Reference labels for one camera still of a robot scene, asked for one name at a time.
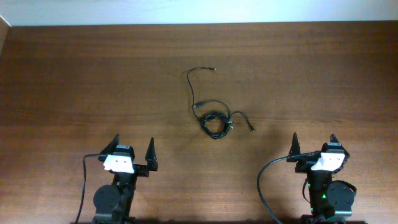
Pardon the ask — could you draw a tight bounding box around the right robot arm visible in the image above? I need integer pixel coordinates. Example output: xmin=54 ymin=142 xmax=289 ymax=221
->
xmin=287 ymin=133 xmax=357 ymax=223

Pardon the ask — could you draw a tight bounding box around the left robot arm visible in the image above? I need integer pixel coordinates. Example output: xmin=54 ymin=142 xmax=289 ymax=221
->
xmin=91 ymin=134 xmax=158 ymax=224

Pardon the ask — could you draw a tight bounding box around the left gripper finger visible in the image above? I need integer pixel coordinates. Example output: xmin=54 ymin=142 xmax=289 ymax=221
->
xmin=145 ymin=137 xmax=158 ymax=171
xmin=100 ymin=134 xmax=120 ymax=155

